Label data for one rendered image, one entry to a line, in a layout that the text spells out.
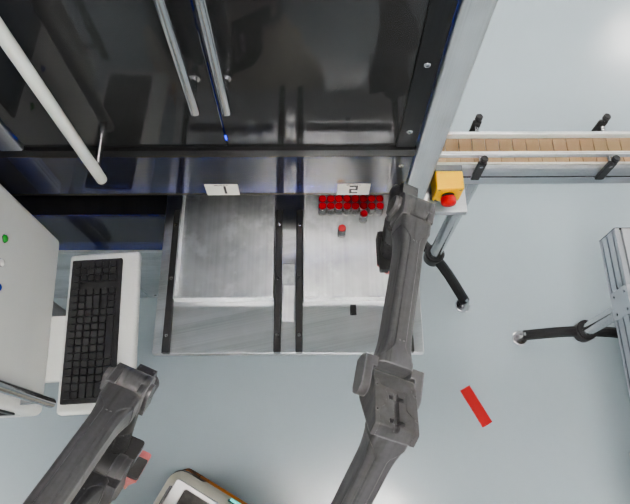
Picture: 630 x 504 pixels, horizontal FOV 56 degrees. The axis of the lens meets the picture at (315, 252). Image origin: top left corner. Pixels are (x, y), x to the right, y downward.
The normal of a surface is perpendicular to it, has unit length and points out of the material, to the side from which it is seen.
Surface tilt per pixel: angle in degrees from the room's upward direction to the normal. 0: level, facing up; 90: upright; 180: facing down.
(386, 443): 39
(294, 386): 0
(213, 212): 0
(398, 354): 21
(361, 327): 0
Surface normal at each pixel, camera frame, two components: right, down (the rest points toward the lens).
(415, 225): 0.33, -0.45
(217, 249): 0.00, -0.37
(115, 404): 0.36, -0.79
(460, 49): 0.00, 0.93
